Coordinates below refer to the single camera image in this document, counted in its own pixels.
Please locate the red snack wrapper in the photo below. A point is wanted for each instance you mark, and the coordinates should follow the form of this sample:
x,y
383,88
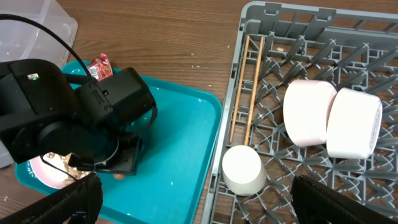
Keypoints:
x,y
100,68

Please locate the teal serving tray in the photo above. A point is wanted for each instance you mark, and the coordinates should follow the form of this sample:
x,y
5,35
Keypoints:
x,y
176,155

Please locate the clear plastic storage bin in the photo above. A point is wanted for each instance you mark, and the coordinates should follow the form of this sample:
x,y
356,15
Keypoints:
x,y
28,34

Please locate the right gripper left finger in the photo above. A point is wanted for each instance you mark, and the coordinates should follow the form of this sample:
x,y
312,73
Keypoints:
x,y
79,202

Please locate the orange carrot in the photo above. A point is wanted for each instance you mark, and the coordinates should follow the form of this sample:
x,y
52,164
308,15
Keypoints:
x,y
119,176

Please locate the white cup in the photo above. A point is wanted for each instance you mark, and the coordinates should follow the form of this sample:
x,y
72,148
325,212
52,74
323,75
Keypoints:
x,y
243,171

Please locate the pink-rimmed white bowl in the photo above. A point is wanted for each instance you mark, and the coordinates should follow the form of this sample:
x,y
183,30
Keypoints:
x,y
306,109

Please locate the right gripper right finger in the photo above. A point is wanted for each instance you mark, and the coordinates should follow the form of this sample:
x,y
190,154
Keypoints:
x,y
314,203

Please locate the white plate with peanut shells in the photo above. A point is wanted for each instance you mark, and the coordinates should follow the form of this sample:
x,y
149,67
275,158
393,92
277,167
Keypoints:
x,y
53,170

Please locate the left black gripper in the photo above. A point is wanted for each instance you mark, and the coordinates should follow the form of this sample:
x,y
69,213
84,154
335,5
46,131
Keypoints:
x,y
125,161

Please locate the wooden chopstick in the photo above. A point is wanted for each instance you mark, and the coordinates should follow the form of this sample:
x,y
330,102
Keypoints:
x,y
238,93
253,93

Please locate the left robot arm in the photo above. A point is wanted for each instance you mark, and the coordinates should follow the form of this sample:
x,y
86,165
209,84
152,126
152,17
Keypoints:
x,y
108,107

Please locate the grey dishwasher rack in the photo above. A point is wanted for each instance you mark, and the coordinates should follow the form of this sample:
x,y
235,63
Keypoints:
x,y
349,49

